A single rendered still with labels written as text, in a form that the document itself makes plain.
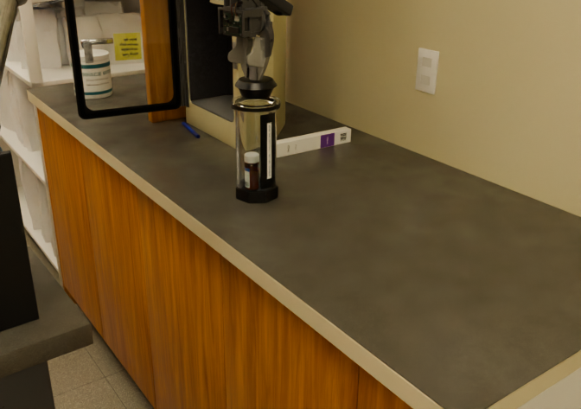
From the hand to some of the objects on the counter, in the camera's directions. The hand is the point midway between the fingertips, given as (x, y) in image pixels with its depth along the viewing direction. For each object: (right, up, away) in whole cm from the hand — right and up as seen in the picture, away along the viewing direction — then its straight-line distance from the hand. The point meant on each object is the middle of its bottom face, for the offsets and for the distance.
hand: (255, 72), depth 139 cm
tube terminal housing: (-5, -7, +57) cm, 58 cm away
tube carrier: (0, -25, +11) cm, 28 cm away
